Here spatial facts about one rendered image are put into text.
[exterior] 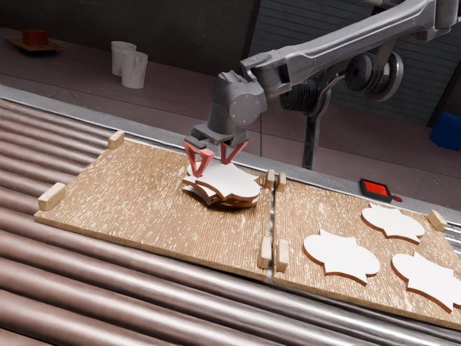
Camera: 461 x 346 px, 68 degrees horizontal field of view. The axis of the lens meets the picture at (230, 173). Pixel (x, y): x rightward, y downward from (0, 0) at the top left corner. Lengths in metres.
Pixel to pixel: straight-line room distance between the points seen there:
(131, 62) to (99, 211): 3.62
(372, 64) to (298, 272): 1.02
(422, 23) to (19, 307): 0.82
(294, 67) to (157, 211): 0.37
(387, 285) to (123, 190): 0.53
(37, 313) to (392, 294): 0.56
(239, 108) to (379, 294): 0.40
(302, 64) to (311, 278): 0.39
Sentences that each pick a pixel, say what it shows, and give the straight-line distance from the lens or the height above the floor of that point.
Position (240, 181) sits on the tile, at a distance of 0.71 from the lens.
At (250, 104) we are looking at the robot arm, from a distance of 0.58.
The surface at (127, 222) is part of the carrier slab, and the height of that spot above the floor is 0.94.
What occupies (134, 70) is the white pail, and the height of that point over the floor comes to 0.22.
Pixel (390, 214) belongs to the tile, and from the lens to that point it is 0.91.
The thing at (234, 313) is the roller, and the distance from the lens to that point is 0.56.
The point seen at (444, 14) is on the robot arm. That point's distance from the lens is 0.84.
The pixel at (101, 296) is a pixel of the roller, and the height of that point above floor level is 0.92.
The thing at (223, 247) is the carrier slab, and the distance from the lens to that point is 0.63.
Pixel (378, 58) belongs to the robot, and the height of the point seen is 1.20.
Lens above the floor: 1.35
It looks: 29 degrees down
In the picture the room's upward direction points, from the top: 14 degrees clockwise
